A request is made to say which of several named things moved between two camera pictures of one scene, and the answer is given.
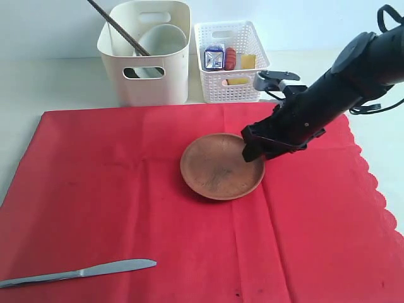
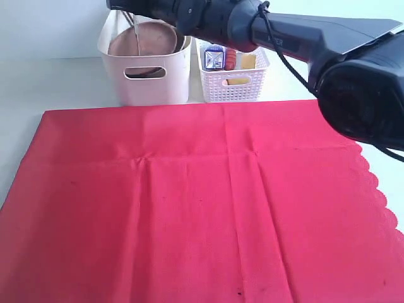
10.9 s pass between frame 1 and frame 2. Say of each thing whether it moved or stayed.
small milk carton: stayed
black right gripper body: moved
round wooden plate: moved
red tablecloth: stayed
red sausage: stayed
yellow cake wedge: stayed
